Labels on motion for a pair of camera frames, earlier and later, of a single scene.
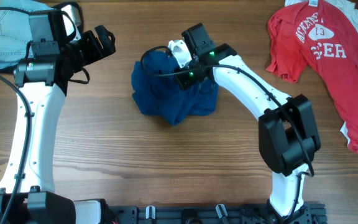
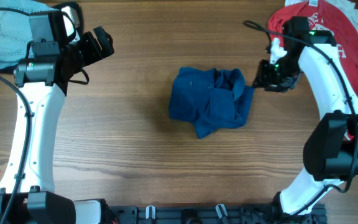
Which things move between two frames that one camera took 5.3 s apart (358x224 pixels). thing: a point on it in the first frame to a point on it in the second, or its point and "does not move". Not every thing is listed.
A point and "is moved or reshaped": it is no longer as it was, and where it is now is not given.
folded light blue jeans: x=6 y=43 does not move
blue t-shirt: x=157 y=93 is moved or reshaped
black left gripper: x=89 y=38 does not move
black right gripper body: x=188 y=75 to x=275 y=76
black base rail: x=309 y=213 does not move
